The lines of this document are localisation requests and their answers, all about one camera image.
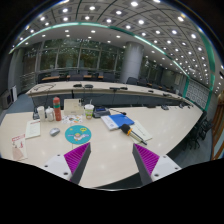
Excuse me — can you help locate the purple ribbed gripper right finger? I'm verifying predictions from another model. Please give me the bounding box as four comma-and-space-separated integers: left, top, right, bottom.
131, 143, 183, 186

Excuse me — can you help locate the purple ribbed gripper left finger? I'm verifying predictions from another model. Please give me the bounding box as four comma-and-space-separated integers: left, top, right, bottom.
42, 142, 92, 186

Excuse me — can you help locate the round teal mouse pad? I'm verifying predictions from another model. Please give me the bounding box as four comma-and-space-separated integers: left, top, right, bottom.
65, 125, 92, 145

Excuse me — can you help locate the grey computer mouse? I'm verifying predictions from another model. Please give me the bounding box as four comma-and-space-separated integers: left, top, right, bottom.
49, 128, 60, 137

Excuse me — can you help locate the black yellow microphone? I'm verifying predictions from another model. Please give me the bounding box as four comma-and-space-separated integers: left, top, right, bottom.
121, 124, 146, 145

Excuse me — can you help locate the colourful sticker sheet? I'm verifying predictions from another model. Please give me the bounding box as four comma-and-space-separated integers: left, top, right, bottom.
62, 115, 83, 124

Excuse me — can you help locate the blue notebook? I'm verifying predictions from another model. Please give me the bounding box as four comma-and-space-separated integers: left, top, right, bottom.
109, 114, 134, 129

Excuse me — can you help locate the white book under notebook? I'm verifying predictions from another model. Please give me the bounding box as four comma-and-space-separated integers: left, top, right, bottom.
101, 116, 118, 131

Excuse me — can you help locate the green white drink cup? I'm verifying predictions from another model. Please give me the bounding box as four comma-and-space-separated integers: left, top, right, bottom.
84, 104, 94, 119

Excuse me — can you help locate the white paper booklet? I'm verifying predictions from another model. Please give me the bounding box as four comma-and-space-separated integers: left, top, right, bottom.
25, 119, 40, 139

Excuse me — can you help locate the black desk telephone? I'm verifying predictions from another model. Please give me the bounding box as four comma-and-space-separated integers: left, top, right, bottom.
93, 107, 110, 118

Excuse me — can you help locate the beige cardboard box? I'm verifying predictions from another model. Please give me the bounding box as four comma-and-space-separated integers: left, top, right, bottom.
64, 99, 84, 115

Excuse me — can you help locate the white plastic bottle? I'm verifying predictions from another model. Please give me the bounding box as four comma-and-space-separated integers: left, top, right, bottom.
45, 107, 54, 122

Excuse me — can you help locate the red white leaflet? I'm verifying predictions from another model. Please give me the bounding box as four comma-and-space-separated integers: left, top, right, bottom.
12, 134, 27, 161

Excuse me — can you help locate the white paper cup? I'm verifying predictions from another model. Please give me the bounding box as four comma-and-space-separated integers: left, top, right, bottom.
37, 106, 45, 122

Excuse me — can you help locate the red tall bottle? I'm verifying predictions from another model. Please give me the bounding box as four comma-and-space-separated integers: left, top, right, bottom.
53, 97, 62, 121

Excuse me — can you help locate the long rear conference desk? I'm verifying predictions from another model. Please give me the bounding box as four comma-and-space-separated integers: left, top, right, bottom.
27, 81, 192, 106

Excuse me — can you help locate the grey round pillar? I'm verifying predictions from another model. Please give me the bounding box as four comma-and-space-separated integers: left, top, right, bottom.
120, 41, 144, 83

